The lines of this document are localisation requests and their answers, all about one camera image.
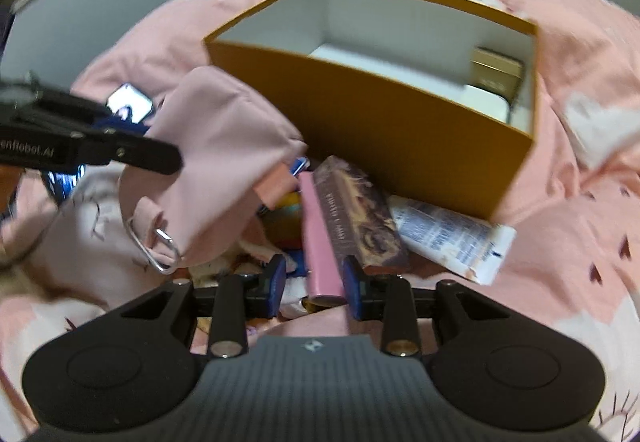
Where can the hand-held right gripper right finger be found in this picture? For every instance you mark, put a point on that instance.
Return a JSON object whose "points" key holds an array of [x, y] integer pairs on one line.
{"points": [[352, 292]]}

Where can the blue card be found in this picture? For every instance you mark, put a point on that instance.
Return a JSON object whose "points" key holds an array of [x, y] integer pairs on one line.
{"points": [[299, 165]]}

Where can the gold small box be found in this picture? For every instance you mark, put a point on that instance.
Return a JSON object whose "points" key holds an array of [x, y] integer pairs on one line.
{"points": [[495, 71]]}

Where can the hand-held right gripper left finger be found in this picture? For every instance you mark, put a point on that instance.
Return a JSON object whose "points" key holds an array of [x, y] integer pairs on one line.
{"points": [[276, 283]]}

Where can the pink embossed case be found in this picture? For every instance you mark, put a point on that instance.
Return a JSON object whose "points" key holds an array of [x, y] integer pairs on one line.
{"points": [[317, 232]]}

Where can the smartphone with lit screen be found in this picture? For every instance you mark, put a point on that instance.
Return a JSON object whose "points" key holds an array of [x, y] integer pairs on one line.
{"points": [[127, 101]]}

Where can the orange cardboard box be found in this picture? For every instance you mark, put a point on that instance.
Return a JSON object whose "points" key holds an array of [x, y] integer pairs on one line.
{"points": [[375, 121]]}

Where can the silver carabiner clip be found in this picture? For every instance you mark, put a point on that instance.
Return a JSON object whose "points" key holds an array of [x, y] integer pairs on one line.
{"points": [[165, 237]]}

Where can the white printed tube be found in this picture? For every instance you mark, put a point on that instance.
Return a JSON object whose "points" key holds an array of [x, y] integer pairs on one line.
{"points": [[450, 234]]}

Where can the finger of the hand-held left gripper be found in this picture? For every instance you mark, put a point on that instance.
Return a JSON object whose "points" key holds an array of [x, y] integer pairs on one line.
{"points": [[145, 155]]}

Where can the white flat item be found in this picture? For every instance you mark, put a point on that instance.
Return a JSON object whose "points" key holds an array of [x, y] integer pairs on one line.
{"points": [[482, 101]]}

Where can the dark printed card box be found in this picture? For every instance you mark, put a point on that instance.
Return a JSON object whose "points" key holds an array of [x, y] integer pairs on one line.
{"points": [[355, 212]]}

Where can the pink cloth pouch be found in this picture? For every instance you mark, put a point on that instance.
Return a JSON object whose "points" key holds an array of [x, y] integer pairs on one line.
{"points": [[225, 131]]}

